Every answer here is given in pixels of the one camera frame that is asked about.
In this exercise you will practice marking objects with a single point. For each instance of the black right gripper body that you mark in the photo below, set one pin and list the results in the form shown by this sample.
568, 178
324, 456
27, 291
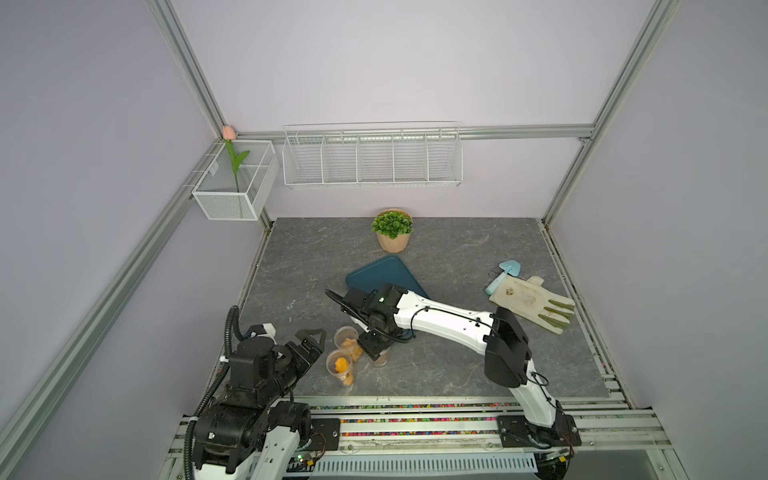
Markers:
371, 341

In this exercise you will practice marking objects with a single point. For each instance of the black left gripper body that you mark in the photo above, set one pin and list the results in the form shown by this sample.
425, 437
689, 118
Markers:
293, 363

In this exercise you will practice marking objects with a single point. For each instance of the clear cookie jar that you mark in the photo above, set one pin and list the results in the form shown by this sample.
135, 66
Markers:
346, 339
340, 365
383, 358

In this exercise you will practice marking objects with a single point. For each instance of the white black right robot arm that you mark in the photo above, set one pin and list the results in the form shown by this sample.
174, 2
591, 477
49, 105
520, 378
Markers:
496, 336

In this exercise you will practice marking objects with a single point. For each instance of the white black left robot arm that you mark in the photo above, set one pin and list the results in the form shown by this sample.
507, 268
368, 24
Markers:
244, 410

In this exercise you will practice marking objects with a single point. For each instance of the clear cookie jar back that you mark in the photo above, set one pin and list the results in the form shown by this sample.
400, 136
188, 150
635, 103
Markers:
346, 339

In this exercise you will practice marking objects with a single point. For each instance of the clear cookie jar front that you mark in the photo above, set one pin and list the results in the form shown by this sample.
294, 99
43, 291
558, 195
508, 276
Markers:
340, 365

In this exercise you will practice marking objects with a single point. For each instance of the teal plastic tray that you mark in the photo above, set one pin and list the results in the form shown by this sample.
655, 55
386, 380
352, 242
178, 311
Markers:
387, 270

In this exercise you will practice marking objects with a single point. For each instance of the green plant in pot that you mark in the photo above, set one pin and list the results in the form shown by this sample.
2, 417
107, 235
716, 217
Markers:
393, 228

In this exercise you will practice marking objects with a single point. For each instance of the light blue garden trowel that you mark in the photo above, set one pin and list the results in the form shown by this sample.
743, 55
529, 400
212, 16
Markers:
508, 268

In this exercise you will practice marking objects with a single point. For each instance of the beige gardening glove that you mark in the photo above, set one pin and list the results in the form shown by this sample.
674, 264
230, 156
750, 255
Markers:
530, 300

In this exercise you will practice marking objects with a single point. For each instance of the pink artificial tulip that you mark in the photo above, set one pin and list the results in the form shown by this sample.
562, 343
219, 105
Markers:
229, 135

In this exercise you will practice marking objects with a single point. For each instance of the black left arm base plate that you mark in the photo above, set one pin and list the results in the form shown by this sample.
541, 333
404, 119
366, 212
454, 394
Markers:
319, 434

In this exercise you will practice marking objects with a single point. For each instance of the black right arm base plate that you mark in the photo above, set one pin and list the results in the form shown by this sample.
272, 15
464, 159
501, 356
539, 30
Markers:
516, 432

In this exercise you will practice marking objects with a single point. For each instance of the white mesh wall basket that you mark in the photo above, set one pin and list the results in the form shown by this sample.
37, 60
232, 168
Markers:
215, 192

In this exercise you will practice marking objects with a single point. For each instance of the white wire wall shelf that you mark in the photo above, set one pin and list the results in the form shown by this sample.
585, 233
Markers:
369, 154

